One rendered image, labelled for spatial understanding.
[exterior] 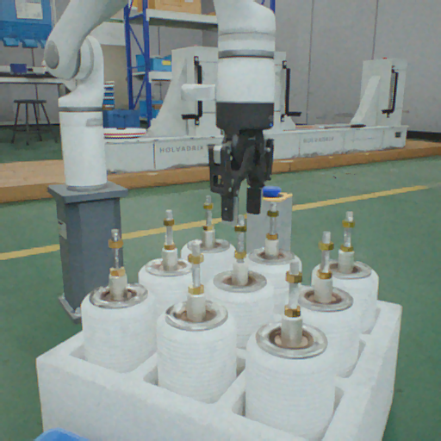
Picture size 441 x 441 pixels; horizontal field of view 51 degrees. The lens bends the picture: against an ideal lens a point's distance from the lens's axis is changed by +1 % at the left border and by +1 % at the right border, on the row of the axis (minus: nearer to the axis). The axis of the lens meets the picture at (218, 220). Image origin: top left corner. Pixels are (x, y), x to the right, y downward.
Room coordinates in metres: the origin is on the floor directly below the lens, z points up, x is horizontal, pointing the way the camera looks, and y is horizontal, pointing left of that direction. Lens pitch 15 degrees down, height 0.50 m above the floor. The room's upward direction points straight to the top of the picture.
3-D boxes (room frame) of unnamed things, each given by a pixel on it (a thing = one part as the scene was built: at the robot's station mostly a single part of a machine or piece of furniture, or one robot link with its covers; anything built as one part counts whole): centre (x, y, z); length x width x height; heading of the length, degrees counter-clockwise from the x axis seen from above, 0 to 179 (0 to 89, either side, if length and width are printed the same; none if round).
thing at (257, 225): (0.89, -0.10, 0.16); 0.07 x 0.07 x 0.31; 62
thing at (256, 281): (0.60, -0.03, 0.25); 0.08 x 0.08 x 0.01
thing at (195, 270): (0.50, 0.03, 0.30); 0.01 x 0.01 x 0.08; 4
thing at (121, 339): (0.55, 0.13, 0.16); 0.10 x 0.10 x 0.18
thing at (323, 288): (0.55, -0.13, 0.26); 0.02 x 0.02 x 0.03
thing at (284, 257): (0.71, -0.09, 0.25); 0.08 x 0.08 x 0.01
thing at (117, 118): (5.25, 1.16, 0.19); 0.50 x 0.41 x 0.37; 37
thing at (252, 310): (0.60, -0.03, 0.16); 0.10 x 0.10 x 0.18
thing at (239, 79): (0.62, -0.02, 0.53); 0.11 x 0.09 x 0.06; 58
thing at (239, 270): (0.60, -0.03, 0.26); 0.02 x 0.02 x 0.03
